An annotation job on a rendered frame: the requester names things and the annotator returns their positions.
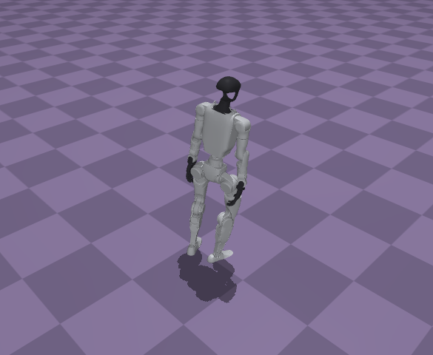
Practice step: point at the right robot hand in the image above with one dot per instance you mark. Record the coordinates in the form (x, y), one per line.
(238, 194)

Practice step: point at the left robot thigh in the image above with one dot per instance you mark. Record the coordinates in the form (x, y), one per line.
(200, 187)

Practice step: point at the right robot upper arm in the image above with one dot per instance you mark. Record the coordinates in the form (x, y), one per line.
(242, 126)

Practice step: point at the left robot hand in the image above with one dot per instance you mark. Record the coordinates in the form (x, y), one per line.
(190, 165)

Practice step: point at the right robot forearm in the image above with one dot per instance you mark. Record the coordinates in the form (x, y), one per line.
(242, 168)

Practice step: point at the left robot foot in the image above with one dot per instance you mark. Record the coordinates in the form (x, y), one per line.
(192, 249)

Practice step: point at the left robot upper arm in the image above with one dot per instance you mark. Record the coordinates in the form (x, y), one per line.
(199, 119)

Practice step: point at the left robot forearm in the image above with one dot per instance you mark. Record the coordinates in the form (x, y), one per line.
(194, 148)

